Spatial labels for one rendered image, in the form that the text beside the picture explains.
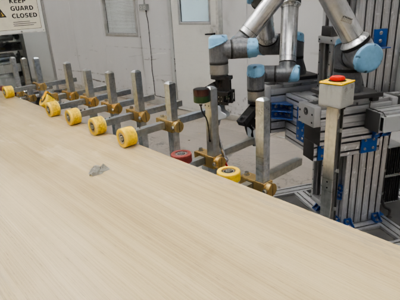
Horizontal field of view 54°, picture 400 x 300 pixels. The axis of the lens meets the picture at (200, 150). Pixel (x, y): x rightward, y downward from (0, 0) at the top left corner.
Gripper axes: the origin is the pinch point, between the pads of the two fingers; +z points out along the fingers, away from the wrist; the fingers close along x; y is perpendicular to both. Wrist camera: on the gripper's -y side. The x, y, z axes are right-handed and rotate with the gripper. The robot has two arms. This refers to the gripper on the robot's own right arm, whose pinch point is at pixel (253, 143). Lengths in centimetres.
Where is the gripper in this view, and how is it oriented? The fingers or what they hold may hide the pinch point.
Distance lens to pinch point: 179.2
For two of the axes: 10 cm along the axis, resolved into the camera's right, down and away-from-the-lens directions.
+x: -6.7, -2.3, 7.0
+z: 0.6, 9.3, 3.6
